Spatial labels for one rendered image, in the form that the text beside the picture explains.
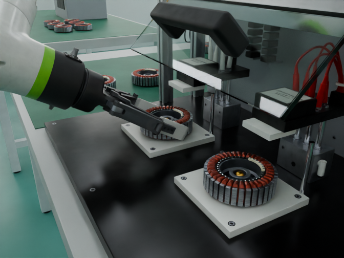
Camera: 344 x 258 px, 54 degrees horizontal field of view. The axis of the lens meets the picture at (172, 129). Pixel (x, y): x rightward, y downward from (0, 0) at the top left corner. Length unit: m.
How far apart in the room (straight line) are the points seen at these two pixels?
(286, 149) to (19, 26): 0.48
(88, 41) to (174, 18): 1.72
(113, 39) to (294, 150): 1.59
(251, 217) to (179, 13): 0.30
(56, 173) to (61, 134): 0.13
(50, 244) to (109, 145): 1.02
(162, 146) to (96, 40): 1.43
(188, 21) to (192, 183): 0.32
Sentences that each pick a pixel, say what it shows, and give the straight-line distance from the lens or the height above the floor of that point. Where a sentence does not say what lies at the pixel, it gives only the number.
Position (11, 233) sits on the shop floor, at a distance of 1.78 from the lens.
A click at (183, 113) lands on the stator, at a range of 0.71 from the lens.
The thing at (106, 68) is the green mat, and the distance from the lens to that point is 1.35.
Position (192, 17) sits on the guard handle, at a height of 1.06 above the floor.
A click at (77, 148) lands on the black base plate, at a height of 0.77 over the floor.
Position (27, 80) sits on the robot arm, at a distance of 0.56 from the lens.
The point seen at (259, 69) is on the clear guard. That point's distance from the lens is 0.25.
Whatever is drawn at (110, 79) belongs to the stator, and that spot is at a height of 0.79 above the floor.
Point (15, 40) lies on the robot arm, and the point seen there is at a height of 1.00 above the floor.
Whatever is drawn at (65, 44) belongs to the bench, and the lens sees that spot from 1.98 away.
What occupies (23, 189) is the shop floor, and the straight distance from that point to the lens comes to 2.06.
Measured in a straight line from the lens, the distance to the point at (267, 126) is 0.52.
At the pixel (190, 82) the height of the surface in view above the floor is 0.89.
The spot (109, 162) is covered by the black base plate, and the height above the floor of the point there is 0.77.
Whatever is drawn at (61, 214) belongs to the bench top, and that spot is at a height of 0.75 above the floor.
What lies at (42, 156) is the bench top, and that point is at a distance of 0.73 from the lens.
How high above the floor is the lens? 1.09
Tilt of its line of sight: 25 degrees down
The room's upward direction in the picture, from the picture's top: straight up
